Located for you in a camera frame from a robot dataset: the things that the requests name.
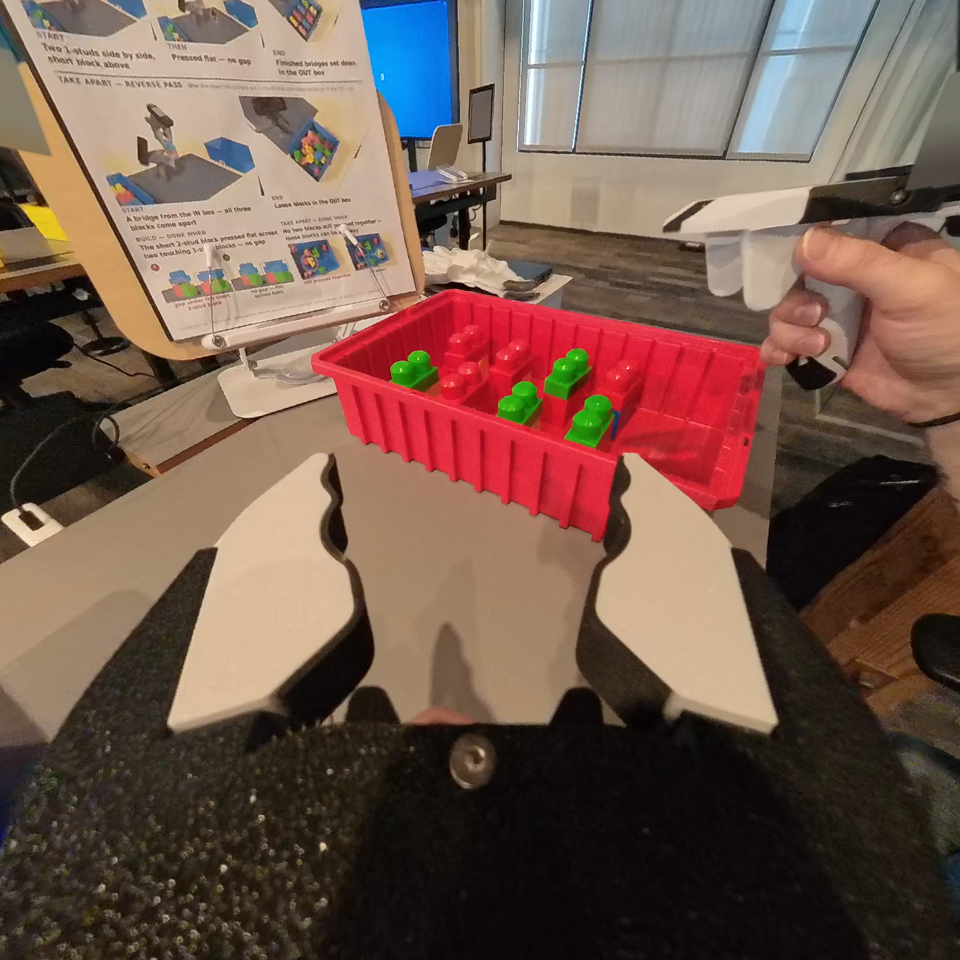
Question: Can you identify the white power adapter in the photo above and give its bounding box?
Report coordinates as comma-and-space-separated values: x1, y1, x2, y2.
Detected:
0, 504, 66, 547

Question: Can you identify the black cable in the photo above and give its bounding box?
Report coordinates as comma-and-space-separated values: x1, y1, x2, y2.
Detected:
9, 414, 125, 519

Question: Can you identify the white cloth pile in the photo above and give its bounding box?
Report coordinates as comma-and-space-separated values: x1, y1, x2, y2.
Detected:
421, 243, 519, 290

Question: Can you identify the green two-stud mega block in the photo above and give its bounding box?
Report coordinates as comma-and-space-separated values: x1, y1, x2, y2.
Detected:
496, 381, 543, 429
543, 348, 594, 399
563, 395, 618, 450
389, 350, 441, 392

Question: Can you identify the white stand base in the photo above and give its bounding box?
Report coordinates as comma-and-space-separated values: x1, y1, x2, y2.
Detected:
217, 341, 354, 420

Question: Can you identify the black office chair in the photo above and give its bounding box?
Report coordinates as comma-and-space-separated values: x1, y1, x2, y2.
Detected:
909, 613, 960, 684

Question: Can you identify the person's right hand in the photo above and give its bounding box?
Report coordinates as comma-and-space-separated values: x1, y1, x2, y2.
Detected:
759, 225, 960, 429

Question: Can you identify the red two-stud mega block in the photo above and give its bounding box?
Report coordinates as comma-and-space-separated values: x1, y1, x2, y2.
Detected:
445, 324, 490, 369
438, 362, 486, 404
600, 358, 646, 415
491, 339, 536, 385

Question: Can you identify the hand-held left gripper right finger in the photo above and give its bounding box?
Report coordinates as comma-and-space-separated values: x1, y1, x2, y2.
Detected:
577, 452, 779, 735

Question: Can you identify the window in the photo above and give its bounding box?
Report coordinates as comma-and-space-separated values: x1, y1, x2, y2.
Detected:
517, 0, 920, 162

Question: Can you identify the red plastic bin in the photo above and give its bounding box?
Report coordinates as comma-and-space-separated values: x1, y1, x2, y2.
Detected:
311, 288, 768, 543

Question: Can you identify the screen on pole stand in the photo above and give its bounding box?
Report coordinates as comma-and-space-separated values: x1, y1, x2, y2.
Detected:
468, 84, 498, 181

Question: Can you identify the blue lit monitor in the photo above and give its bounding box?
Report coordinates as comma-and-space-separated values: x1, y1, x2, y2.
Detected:
360, 0, 460, 142

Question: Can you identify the black bag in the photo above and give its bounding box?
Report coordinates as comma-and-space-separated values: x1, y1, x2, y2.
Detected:
765, 456, 942, 612

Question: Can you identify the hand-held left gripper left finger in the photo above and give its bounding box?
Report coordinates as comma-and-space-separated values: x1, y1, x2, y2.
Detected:
166, 452, 376, 735

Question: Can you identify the dark flat pouch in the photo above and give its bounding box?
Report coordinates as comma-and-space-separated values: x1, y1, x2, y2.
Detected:
502, 258, 556, 297

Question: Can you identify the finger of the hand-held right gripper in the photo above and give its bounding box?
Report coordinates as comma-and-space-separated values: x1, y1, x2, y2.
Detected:
705, 232, 751, 298
663, 187, 811, 312

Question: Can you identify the background desk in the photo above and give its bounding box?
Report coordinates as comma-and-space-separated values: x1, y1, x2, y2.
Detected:
408, 168, 513, 252

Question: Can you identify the printed instruction sheet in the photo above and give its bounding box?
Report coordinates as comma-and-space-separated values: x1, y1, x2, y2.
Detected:
15, 0, 417, 342

